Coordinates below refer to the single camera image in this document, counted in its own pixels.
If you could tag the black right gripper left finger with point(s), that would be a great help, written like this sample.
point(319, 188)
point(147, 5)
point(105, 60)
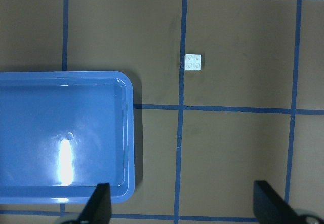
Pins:
point(98, 208)

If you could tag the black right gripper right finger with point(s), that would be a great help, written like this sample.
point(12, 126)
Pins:
point(270, 207)

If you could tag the white building block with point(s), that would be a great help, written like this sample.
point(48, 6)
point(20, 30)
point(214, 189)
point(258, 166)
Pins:
point(193, 62)

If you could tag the blue plastic tray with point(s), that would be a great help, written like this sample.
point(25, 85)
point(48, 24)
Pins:
point(63, 133)

